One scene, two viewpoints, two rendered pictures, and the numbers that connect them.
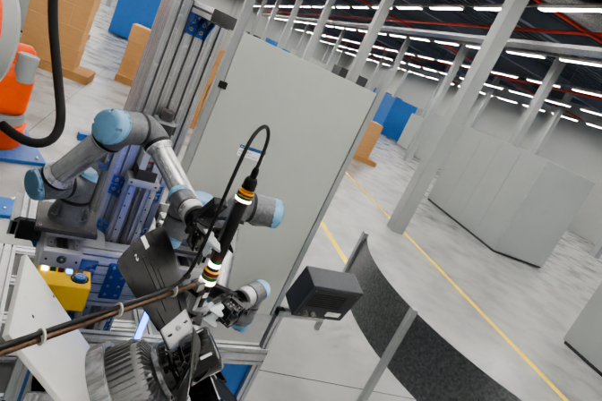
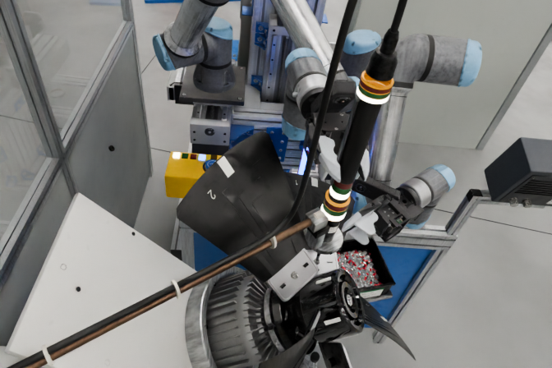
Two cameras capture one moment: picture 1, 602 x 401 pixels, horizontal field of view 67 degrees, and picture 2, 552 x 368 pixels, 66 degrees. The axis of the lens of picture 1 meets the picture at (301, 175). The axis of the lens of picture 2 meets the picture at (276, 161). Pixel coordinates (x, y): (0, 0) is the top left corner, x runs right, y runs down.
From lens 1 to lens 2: 0.63 m
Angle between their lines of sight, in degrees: 38
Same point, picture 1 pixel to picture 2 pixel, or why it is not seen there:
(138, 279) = (219, 225)
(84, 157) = (192, 16)
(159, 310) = (261, 258)
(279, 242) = (489, 66)
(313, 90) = not seen: outside the picture
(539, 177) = not seen: outside the picture
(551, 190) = not seen: outside the picture
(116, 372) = (221, 324)
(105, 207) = (255, 61)
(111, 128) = not seen: outside the picture
